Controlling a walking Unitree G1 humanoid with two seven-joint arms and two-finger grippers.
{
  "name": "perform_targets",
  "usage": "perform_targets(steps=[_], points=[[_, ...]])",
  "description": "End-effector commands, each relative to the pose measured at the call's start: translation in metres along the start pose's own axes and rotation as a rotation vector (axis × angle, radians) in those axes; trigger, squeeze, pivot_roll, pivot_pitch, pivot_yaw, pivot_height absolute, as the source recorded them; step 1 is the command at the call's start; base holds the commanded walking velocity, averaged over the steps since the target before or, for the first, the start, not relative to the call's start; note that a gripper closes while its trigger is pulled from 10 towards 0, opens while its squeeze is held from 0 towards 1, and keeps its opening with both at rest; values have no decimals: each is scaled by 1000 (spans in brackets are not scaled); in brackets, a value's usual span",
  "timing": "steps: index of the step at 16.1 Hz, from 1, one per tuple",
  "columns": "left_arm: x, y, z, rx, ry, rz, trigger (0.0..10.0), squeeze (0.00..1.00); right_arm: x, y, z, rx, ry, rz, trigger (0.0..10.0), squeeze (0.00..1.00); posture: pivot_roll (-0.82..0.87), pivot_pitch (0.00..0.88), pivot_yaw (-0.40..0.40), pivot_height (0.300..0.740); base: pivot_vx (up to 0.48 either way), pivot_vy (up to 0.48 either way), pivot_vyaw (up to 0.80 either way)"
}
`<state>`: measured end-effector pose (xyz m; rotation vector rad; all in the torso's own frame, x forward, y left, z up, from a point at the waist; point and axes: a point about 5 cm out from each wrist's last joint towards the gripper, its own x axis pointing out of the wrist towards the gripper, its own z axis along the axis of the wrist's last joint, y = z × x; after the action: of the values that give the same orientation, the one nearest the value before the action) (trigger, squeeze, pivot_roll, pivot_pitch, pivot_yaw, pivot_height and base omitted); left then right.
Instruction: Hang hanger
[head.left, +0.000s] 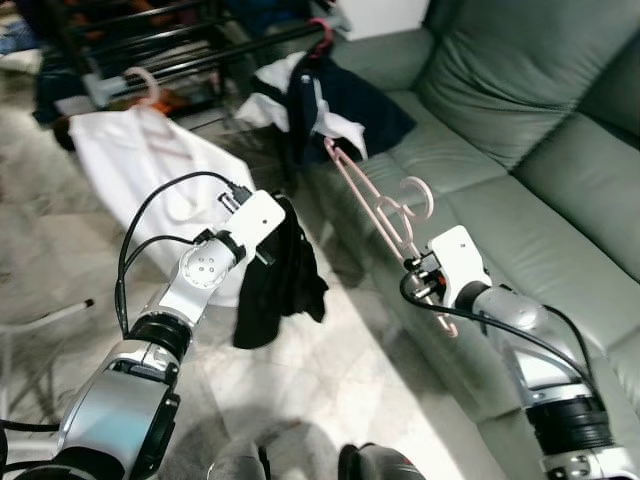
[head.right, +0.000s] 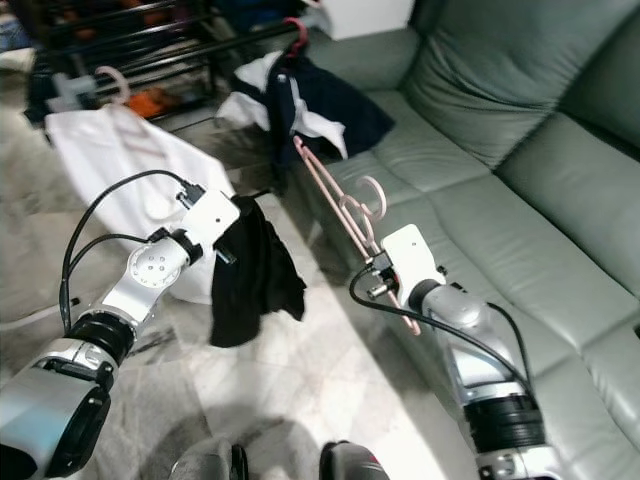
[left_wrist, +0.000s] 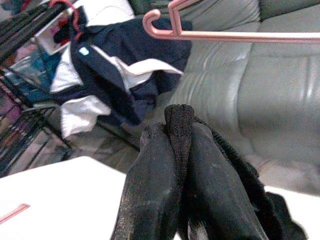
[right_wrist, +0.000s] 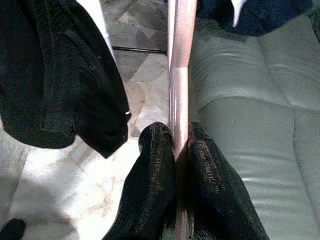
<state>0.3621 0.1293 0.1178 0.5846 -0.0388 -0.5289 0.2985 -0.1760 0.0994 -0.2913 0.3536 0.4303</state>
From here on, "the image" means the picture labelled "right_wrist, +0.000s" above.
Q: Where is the black garment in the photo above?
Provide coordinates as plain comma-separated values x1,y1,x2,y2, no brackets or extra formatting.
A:
0,0,131,160

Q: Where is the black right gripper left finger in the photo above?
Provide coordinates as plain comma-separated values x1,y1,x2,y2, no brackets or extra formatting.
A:
101,121,178,240

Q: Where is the navy and white shirt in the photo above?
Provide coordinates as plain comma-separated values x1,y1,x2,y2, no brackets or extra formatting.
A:
197,0,320,36

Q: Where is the black metal clothes rack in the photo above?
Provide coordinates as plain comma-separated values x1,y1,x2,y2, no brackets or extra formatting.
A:
111,45,169,54

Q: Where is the pink plastic clothes hanger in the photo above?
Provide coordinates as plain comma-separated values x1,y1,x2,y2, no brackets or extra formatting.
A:
166,0,198,240

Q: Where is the grey leather sofa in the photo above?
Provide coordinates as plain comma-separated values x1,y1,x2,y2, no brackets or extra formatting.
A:
189,14,320,240

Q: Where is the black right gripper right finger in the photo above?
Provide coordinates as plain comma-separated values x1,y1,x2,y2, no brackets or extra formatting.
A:
185,121,271,240

